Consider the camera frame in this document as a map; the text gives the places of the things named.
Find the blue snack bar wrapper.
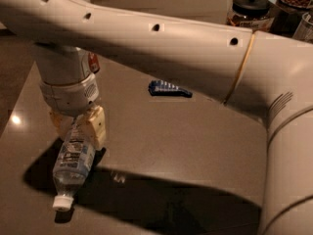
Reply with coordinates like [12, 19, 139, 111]
[148, 80, 193, 98]

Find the orange soda can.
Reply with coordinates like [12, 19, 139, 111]
[88, 52, 100, 73]

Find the clear plastic cup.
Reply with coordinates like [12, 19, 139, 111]
[292, 12, 313, 43]

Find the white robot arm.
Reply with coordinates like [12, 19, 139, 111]
[0, 0, 313, 235]

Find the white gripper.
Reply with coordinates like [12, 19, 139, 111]
[40, 73, 107, 151]

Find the clear blue-label plastic bottle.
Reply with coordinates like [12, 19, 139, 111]
[53, 118, 96, 212]

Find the glass jar with black lid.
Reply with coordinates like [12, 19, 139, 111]
[226, 0, 274, 32]

